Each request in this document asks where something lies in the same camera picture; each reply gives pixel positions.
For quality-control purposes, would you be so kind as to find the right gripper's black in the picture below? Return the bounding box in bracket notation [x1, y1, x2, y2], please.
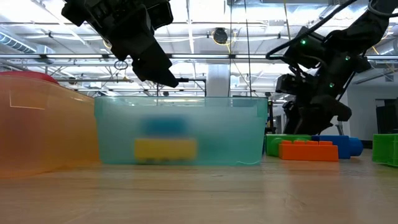
[281, 67, 353, 136]

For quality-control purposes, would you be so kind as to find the blue toy block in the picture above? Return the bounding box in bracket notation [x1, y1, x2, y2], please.
[141, 114, 190, 137]

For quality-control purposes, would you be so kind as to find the orange translucent plastic bin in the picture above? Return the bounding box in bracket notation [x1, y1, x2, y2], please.
[0, 74, 101, 179]

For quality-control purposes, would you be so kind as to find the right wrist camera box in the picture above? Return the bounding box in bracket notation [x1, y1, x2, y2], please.
[275, 73, 300, 95]

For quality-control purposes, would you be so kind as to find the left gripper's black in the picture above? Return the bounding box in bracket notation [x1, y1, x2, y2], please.
[88, 0, 180, 88]

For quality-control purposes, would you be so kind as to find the teal translucent plastic bin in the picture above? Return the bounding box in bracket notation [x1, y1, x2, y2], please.
[94, 95, 269, 167]

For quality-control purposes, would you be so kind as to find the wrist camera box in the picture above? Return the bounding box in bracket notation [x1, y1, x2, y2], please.
[275, 73, 300, 95]
[145, 0, 174, 31]

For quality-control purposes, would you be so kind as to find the white building column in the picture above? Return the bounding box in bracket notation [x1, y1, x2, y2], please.
[206, 64, 231, 97]

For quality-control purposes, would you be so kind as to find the orange toy block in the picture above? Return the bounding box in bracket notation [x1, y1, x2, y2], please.
[278, 139, 340, 162]

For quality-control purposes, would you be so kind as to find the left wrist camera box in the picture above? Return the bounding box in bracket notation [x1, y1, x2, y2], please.
[145, 0, 174, 31]

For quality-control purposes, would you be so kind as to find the pink-red foam die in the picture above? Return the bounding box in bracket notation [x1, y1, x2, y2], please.
[0, 70, 60, 85]

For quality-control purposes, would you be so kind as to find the silver ventilation duct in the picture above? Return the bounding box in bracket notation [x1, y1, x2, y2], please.
[0, 30, 55, 55]
[351, 40, 398, 91]

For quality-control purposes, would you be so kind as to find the green toy block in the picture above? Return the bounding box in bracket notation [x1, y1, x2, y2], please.
[371, 133, 398, 167]
[264, 134, 312, 157]

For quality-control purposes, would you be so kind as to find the black stand frame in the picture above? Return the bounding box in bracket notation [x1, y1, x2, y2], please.
[177, 77, 208, 97]

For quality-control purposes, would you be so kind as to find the big blue round-stud block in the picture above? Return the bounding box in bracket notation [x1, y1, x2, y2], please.
[311, 134, 364, 160]

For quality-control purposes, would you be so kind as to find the silver overhead rig bar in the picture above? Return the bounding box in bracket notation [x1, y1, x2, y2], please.
[0, 53, 398, 60]

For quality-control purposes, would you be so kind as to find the long yellow toy block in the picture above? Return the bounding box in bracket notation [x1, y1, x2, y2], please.
[133, 138, 198, 163]

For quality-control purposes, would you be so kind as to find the black ceiling cable reel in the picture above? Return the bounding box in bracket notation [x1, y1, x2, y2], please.
[212, 27, 229, 45]

